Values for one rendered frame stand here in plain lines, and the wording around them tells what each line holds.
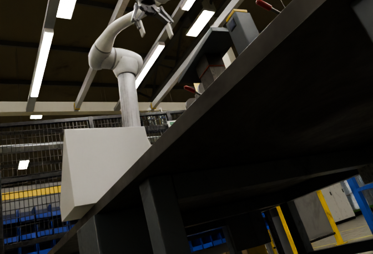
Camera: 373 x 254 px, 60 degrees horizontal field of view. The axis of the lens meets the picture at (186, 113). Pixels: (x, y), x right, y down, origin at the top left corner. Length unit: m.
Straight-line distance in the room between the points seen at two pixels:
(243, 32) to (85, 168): 0.80
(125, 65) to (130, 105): 0.25
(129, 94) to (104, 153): 0.54
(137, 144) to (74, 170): 0.30
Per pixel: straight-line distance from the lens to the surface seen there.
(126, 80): 1.90
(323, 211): 5.35
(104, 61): 1.93
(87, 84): 5.40
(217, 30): 1.27
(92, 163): 1.38
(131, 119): 1.80
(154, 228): 0.97
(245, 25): 1.19
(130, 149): 1.46
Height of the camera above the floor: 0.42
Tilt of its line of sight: 23 degrees up
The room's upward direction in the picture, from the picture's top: 17 degrees counter-clockwise
